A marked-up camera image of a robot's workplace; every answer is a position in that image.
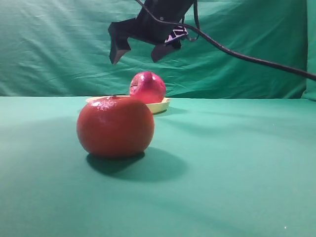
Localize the orange tangerine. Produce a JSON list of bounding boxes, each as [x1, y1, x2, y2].
[[77, 96, 155, 158]]

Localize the yellow plate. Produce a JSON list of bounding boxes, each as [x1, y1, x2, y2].
[[86, 96, 171, 114]]

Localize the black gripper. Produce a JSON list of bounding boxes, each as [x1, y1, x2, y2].
[[108, 0, 195, 65]]

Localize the red apple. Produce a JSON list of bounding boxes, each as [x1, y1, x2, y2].
[[129, 71, 166, 104]]

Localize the green backdrop cloth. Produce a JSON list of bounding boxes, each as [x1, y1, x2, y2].
[[0, 0, 316, 100]]

